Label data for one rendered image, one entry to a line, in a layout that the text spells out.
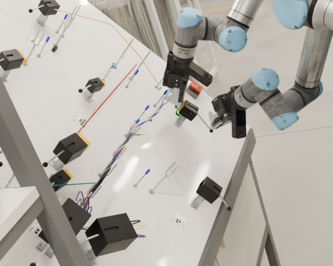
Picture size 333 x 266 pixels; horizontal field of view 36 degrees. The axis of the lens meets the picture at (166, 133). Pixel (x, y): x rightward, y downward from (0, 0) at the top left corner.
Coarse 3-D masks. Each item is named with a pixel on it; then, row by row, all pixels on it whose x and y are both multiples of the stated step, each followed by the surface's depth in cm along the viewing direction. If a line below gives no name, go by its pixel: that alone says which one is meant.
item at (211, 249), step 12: (252, 132) 211; (252, 144) 209; (240, 156) 195; (240, 168) 191; (240, 180) 189; (228, 192) 176; (228, 204) 174; (216, 216) 166; (228, 216) 172; (216, 228) 161; (216, 240) 160; (204, 252) 152; (216, 252) 158; (204, 264) 149
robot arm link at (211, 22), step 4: (204, 16) 164; (208, 20) 162; (212, 20) 162; (216, 20) 162; (220, 20) 160; (224, 20) 160; (208, 24) 161; (212, 24) 161; (216, 24) 159; (208, 28) 161; (212, 28) 160; (208, 32) 162; (212, 32) 159; (204, 36) 163; (208, 36) 163; (212, 36) 160; (204, 40) 165; (208, 40) 165; (212, 40) 165
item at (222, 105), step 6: (234, 90) 169; (222, 96) 175; (228, 96) 172; (216, 102) 177; (222, 102) 173; (228, 102) 173; (234, 102) 167; (216, 108) 177; (222, 108) 173; (228, 108) 173; (240, 108) 168; (246, 108) 168; (222, 114) 174; (228, 114) 172; (222, 120) 174; (228, 120) 177
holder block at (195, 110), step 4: (184, 104) 180; (188, 104) 182; (192, 104) 183; (184, 108) 180; (188, 108) 180; (192, 108) 181; (196, 108) 182; (180, 112) 181; (184, 112) 181; (188, 112) 181; (192, 112) 180; (196, 112) 181; (184, 116) 182; (188, 116) 182; (192, 116) 181
